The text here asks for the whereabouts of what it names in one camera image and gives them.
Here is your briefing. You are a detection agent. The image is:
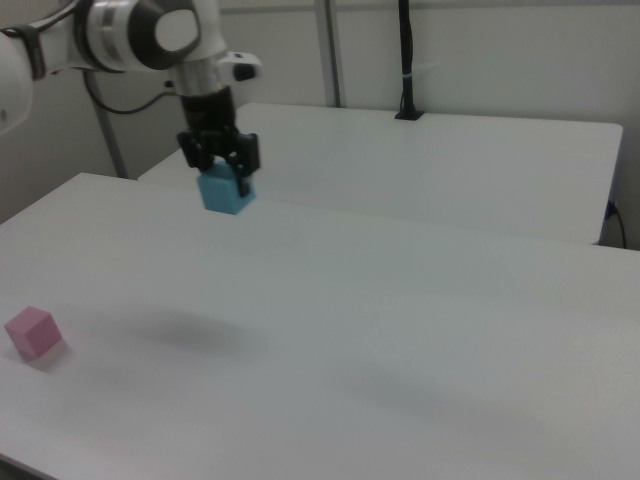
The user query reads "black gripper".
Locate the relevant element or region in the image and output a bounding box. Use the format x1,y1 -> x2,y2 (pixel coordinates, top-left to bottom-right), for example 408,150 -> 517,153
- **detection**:
175,85 -> 263,198

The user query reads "blue cube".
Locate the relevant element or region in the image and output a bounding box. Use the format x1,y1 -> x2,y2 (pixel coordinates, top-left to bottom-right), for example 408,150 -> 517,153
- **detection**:
196,163 -> 259,217

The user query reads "aluminium frame post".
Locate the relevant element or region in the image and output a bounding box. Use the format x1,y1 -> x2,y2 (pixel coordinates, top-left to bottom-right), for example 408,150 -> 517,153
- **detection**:
314,0 -> 347,108
92,72 -> 130,179

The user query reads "black camera stand pole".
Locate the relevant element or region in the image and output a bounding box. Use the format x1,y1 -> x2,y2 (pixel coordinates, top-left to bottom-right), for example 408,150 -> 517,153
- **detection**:
394,0 -> 426,122

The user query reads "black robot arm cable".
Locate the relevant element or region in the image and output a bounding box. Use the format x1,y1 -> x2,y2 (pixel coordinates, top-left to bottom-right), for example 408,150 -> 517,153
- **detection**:
82,74 -> 177,116

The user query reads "white side table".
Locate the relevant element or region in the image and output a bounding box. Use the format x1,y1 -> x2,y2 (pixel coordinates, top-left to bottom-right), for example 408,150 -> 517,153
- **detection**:
136,102 -> 624,247

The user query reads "black power cable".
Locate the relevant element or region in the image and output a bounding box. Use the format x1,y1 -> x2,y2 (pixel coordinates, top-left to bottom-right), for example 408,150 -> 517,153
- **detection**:
605,199 -> 629,249

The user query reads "pink cube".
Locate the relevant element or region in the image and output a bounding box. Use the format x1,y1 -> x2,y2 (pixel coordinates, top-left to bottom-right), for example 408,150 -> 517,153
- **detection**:
3,305 -> 63,361

